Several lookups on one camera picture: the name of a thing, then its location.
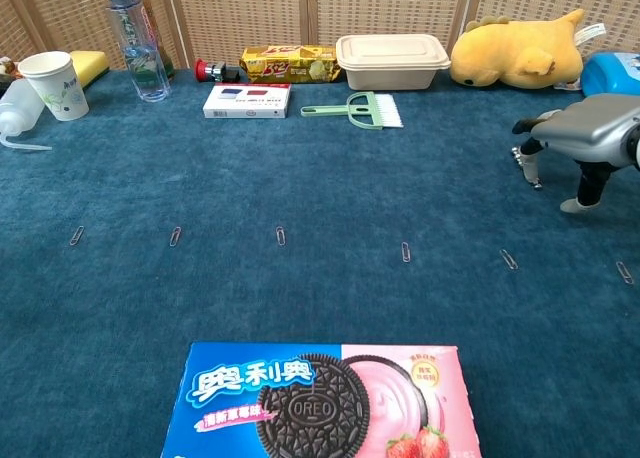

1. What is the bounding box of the woven rattan folding screen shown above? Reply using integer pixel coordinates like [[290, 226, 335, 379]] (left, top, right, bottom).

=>
[[0, 0, 640, 74]]

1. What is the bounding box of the white paper cup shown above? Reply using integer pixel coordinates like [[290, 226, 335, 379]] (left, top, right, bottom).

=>
[[18, 50, 91, 123]]

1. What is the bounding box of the blue carpet table cover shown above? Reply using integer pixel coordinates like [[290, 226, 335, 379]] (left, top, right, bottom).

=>
[[0, 67, 640, 458]]

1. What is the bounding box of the blue pink Oreo box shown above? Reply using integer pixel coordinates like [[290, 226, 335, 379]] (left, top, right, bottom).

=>
[[160, 341, 484, 458]]

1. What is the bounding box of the beige lidded lunch box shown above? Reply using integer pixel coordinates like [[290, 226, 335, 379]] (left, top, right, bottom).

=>
[[335, 33, 452, 92]]

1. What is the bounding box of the blue detergent bottle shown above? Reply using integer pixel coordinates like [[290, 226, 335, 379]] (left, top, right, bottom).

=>
[[579, 51, 640, 98]]

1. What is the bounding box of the yellow sponge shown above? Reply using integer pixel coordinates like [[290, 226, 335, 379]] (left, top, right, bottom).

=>
[[68, 50, 111, 90]]

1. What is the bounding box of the yellow plush toy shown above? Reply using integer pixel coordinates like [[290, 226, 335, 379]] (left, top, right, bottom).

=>
[[450, 8, 607, 89]]

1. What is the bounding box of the small brown round ornament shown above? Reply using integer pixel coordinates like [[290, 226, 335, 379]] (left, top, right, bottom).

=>
[[0, 56, 24, 84]]

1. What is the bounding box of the translucent squeeze wash bottle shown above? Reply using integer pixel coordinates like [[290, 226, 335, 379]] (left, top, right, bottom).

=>
[[0, 77, 53, 153]]

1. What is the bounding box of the yellow cracker package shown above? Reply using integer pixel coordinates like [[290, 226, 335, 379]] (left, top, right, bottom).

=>
[[239, 44, 342, 85]]

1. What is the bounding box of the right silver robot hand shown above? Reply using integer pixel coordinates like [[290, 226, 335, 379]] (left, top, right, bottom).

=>
[[511, 92, 640, 214]]

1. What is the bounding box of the white red-blue card box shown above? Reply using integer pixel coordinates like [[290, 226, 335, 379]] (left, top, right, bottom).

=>
[[202, 82, 293, 120]]

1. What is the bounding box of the red emergency stop button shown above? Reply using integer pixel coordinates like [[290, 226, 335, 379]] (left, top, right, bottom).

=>
[[194, 58, 242, 84]]

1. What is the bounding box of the green hand brush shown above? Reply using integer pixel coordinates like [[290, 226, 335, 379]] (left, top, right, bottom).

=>
[[300, 91, 404, 131]]

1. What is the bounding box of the clear water bottle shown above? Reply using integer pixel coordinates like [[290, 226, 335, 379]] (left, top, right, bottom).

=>
[[103, 0, 172, 104]]

